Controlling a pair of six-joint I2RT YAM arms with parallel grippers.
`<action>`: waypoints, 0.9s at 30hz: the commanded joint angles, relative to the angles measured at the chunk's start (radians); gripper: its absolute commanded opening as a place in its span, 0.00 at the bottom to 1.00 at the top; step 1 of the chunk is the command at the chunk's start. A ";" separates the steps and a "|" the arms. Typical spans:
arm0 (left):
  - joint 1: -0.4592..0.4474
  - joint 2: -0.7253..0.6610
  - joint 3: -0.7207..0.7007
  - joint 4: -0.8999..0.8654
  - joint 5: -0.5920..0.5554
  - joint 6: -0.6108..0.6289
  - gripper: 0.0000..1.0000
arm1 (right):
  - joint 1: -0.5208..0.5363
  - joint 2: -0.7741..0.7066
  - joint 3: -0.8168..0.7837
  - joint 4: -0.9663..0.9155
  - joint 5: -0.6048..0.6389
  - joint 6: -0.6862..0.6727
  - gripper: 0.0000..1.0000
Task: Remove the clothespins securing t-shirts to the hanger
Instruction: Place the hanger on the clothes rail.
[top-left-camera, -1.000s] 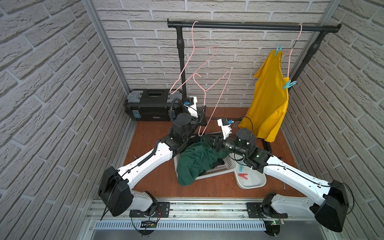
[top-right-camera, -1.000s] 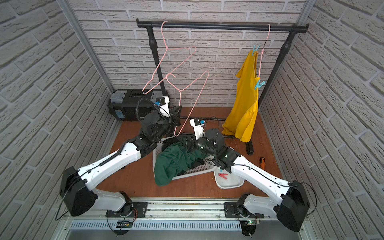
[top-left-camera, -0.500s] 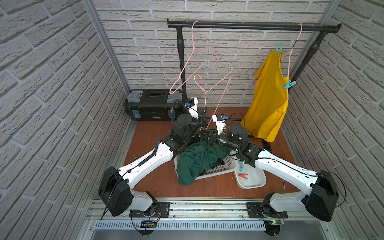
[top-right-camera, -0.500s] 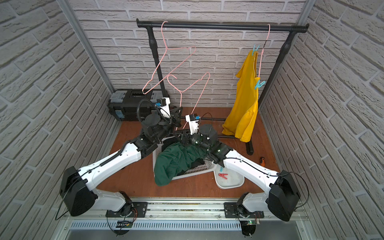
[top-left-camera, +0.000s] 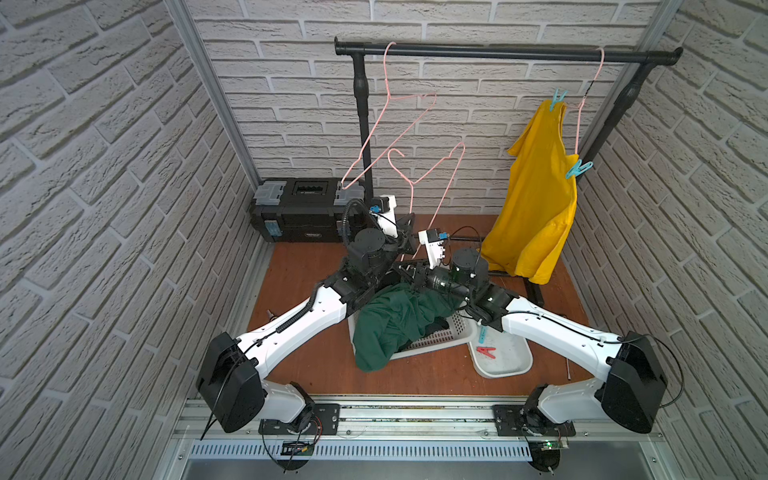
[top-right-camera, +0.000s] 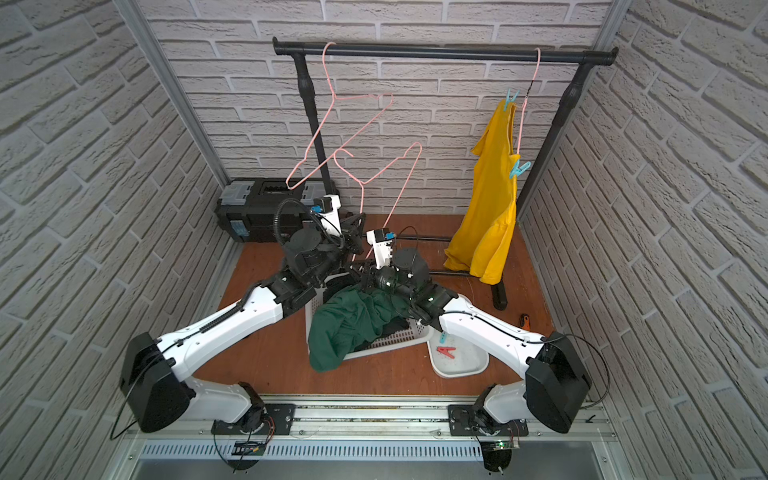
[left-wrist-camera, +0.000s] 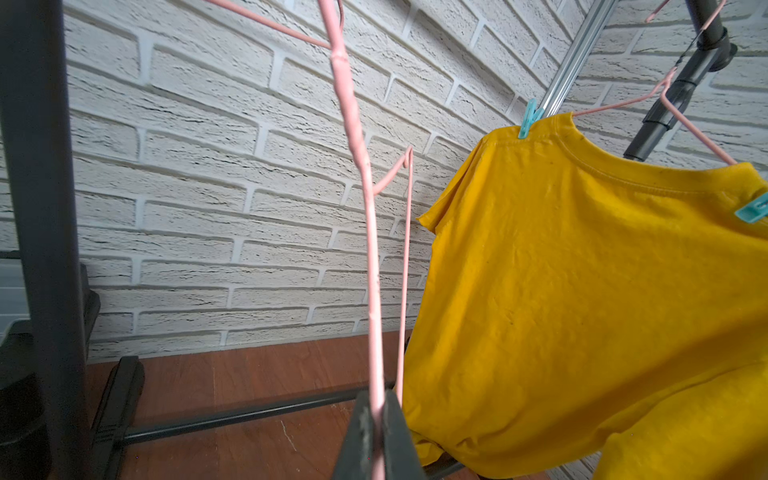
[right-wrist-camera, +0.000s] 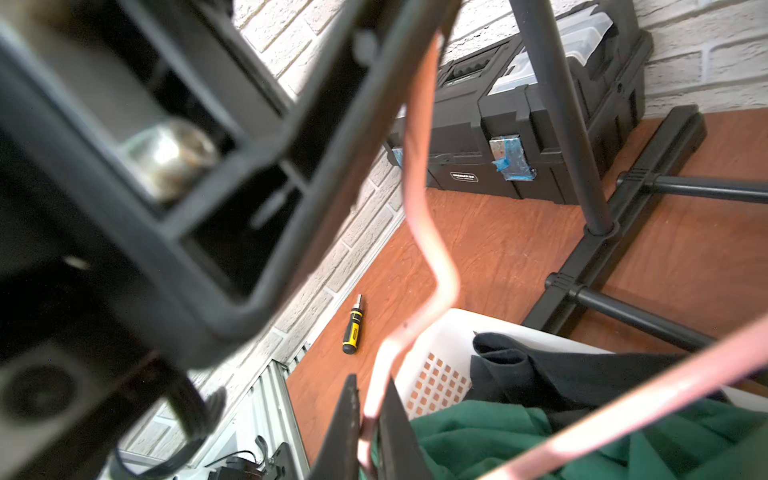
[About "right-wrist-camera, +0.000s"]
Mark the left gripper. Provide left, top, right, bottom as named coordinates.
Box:
left=1, top=1, right=459, bottom=479

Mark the white perforated laundry basket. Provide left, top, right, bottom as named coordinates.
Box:
left=392, top=308, right=768, bottom=421

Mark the black clothes rack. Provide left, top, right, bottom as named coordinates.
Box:
left=511, top=1, right=767, bottom=352

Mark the black t-shirt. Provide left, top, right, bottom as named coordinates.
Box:
left=467, top=331, right=730, bottom=430

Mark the black toolbox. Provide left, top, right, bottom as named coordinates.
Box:
left=383, top=0, right=655, bottom=206

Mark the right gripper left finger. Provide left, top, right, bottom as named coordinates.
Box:
left=308, top=374, right=361, bottom=480

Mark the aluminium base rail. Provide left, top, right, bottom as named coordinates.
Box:
left=170, top=360, right=310, bottom=479

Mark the yellow black screwdriver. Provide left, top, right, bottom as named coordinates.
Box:
left=342, top=294, right=364, bottom=355

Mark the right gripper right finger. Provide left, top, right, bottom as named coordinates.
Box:
left=378, top=380, right=433, bottom=480

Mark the green t-shirt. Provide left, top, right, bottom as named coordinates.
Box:
left=359, top=397, right=768, bottom=480

